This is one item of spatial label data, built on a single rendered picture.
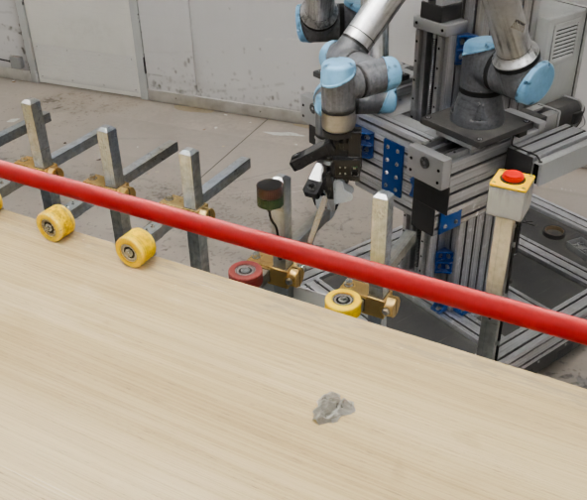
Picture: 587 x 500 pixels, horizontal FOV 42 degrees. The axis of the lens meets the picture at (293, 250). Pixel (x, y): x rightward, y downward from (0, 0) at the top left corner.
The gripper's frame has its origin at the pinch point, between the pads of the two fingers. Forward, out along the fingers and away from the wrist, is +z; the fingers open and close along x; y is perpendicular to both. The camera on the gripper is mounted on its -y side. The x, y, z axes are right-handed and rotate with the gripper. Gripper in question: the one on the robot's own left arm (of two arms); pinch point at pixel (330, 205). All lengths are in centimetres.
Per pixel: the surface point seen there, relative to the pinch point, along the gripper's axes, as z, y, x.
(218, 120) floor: 96, -100, 278
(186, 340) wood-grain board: 9.5, -25.5, -41.5
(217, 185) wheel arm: 3.6, -31.6, 15.9
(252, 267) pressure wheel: 9.1, -17.0, -14.1
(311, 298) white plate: 22.0, -4.3, -7.3
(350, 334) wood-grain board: 10.2, 7.5, -35.6
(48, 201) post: 11, -81, 17
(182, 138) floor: 96, -115, 250
